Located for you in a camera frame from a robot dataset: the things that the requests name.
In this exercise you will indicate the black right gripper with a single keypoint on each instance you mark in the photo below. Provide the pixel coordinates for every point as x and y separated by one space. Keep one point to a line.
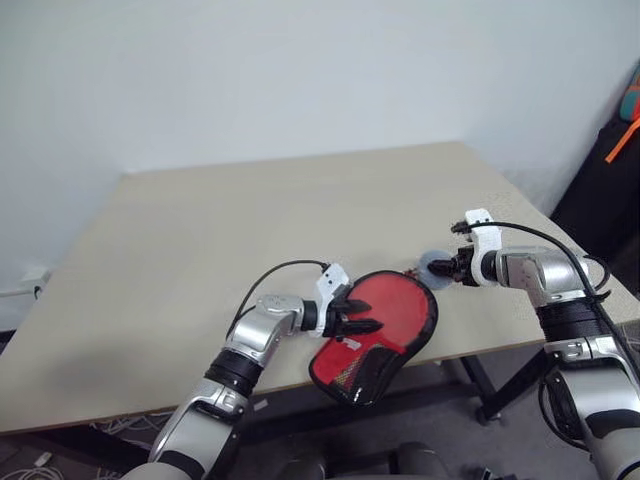
464 267

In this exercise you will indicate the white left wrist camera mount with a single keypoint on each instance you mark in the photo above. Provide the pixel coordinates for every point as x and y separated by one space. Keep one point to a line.
332 280

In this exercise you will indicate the small grey round disc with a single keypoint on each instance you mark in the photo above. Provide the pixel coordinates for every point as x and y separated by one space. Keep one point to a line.
440 283

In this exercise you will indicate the red black-trimmed pouch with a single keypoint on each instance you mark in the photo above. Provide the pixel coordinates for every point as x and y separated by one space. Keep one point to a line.
395 305

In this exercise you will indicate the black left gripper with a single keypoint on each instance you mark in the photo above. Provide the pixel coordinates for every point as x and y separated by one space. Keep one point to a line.
337 315

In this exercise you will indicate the black table frame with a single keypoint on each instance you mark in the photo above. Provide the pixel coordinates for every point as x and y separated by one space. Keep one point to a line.
480 385

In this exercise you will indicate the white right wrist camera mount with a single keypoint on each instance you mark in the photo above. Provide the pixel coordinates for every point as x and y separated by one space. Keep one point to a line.
487 235

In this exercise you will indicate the black fabric bag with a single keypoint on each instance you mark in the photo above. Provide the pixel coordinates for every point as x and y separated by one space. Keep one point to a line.
595 225

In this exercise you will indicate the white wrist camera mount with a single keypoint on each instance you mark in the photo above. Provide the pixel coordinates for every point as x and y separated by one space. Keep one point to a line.
487 235
332 280

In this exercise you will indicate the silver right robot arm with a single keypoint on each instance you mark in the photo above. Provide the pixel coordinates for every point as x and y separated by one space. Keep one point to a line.
550 270

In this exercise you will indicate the teal and orange item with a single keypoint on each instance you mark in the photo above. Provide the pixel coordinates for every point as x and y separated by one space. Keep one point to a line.
635 97

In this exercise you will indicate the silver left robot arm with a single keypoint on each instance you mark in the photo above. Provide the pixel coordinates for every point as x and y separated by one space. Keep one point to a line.
260 330

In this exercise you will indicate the white wall socket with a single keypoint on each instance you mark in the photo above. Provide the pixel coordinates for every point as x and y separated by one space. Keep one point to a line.
35 280

